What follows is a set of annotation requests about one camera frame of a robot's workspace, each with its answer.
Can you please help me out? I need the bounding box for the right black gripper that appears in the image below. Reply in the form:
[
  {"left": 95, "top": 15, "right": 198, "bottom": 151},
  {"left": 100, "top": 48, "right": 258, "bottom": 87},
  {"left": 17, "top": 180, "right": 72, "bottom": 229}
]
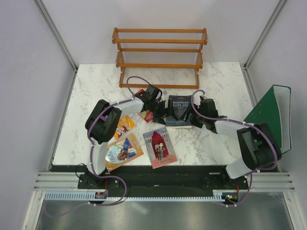
[{"left": 178, "top": 103, "right": 207, "bottom": 128}]

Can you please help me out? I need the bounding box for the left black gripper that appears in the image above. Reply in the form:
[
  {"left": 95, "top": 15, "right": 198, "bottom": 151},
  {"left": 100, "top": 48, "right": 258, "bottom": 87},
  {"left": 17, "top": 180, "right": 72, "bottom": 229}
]
[{"left": 150, "top": 99, "right": 178, "bottom": 126}]

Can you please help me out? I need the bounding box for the Nineteen Eighty-Four blue book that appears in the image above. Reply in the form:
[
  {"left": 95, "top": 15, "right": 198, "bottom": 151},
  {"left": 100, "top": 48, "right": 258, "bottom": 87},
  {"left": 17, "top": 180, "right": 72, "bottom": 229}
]
[{"left": 165, "top": 95, "right": 192, "bottom": 129}]

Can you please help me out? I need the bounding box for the grey red curtain book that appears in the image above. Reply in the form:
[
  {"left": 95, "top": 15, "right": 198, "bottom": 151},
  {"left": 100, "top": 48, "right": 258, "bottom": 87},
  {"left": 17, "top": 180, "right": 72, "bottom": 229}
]
[{"left": 143, "top": 127, "right": 177, "bottom": 169}]

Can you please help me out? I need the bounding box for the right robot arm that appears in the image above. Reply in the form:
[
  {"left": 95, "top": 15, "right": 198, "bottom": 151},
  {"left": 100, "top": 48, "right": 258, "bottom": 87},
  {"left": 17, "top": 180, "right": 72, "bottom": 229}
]
[{"left": 181, "top": 96, "right": 282, "bottom": 189}]

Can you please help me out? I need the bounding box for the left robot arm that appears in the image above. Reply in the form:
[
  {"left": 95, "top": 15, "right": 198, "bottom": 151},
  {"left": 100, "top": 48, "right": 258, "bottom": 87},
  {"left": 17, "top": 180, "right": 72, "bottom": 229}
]
[{"left": 85, "top": 85, "right": 177, "bottom": 188}]

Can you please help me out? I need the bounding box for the red Treehouse book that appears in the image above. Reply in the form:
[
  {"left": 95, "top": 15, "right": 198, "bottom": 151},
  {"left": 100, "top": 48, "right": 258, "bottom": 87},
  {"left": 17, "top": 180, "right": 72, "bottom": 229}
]
[{"left": 135, "top": 89, "right": 153, "bottom": 123}]

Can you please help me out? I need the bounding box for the Roald Dahl yellow purple book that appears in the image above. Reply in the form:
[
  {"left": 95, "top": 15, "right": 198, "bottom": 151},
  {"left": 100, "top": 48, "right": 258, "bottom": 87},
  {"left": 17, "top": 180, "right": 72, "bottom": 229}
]
[{"left": 114, "top": 115, "right": 136, "bottom": 140}]

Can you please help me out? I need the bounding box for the orange Charlie book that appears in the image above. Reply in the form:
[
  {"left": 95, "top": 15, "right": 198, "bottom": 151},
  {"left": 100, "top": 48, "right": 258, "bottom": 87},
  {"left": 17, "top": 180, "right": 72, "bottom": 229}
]
[{"left": 105, "top": 133, "right": 143, "bottom": 172}]

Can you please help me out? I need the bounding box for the wooden book rack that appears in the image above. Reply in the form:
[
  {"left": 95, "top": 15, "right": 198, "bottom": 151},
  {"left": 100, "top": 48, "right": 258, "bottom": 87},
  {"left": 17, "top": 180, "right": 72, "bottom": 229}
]
[{"left": 111, "top": 27, "right": 208, "bottom": 89}]

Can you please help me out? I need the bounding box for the green lever arch file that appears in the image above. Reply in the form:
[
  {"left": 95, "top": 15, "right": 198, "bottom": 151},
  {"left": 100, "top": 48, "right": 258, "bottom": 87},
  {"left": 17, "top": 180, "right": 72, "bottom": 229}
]
[{"left": 244, "top": 85, "right": 292, "bottom": 154}]

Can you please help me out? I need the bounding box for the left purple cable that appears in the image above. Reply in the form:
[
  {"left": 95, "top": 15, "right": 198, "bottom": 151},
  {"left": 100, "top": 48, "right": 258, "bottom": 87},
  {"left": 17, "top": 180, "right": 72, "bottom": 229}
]
[{"left": 44, "top": 76, "right": 157, "bottom": 218}]

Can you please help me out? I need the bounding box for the purple cable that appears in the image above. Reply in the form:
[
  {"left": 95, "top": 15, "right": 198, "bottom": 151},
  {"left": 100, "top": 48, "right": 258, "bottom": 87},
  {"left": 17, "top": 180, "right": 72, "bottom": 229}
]
[
  {"left": 191, "top": 90, "right": 283, "bottom": 208},
  {"left": 44, "top": 76, "right": 157, "bottom": 218}
]

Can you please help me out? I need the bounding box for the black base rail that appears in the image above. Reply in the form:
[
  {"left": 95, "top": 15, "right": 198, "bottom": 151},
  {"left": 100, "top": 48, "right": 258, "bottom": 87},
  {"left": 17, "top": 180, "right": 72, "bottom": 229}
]
[{"left": 51, "top": 165, "right": 248, "bottom": 197}]

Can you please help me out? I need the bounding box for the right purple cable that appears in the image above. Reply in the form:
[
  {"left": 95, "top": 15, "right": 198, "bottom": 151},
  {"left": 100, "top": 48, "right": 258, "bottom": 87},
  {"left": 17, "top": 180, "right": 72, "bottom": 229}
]
[{"left": 191, "top": 90, "right": 283, "bottom": 208}]

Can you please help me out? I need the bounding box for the aluminium front rail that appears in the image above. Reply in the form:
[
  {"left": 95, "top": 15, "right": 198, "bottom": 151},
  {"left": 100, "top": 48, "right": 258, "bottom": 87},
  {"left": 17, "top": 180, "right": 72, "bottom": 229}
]
[{"left": 34, "top": 172, "right": 295, "bottom": 192}]

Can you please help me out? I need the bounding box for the white slotted cable duct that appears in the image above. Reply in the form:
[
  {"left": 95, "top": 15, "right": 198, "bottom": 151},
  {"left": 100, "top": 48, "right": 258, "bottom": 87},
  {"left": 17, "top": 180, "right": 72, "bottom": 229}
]
[{"left": 44, "top": 191, "right": 238, "bottom": 202}]

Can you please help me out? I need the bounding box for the right aluminium frame post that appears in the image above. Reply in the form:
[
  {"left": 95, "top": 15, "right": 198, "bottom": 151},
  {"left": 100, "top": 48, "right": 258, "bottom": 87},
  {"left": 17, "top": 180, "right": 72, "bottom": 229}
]
[{"left": 242, "top": 0, "right": 288, "bottom": 71}]

